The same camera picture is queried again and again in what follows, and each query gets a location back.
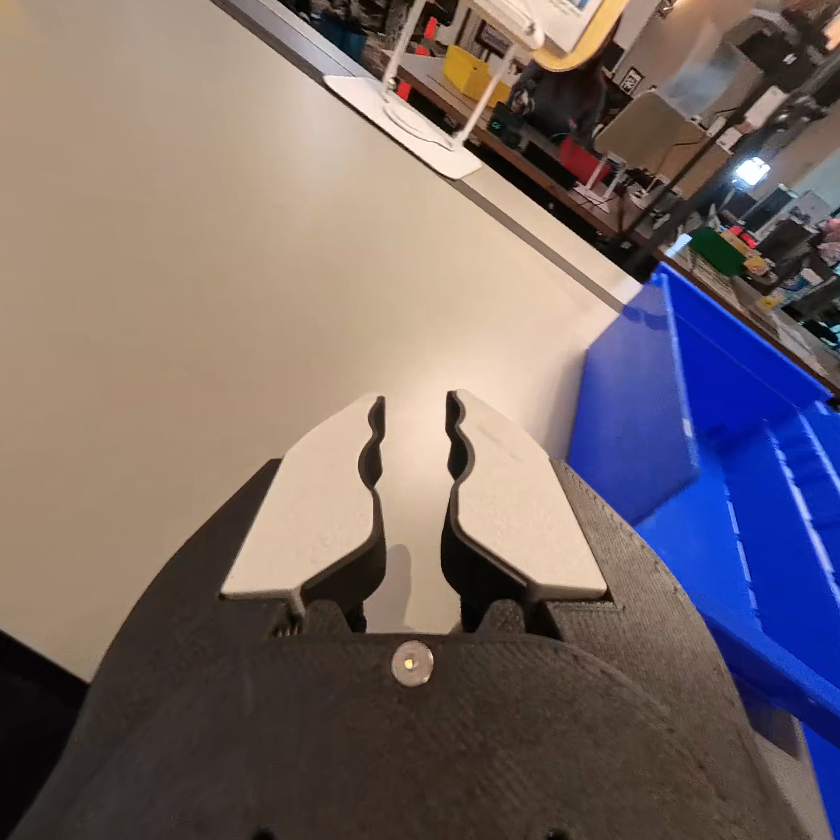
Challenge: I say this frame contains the red plastic bin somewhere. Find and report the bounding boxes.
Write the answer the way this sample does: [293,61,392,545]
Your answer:
[559,138,613,186]

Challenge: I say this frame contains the black metal pole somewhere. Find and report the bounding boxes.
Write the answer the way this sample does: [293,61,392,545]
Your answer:
[617,56,840,253]

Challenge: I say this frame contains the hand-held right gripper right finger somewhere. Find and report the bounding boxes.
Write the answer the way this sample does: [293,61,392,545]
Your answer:
[441,388,609,619]

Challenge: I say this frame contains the small yellow bin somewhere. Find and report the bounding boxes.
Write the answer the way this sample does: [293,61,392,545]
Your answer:
[443,45,511,106]

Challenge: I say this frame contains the blue plastic bin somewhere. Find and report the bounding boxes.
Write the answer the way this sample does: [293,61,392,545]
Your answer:
[567,262,840,840]

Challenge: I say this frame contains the green plastic bin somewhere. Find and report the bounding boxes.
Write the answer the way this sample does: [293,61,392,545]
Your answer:
[689,226,749,277]

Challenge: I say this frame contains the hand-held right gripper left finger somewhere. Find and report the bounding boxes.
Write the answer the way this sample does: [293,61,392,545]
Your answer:
[221,392,388,609]

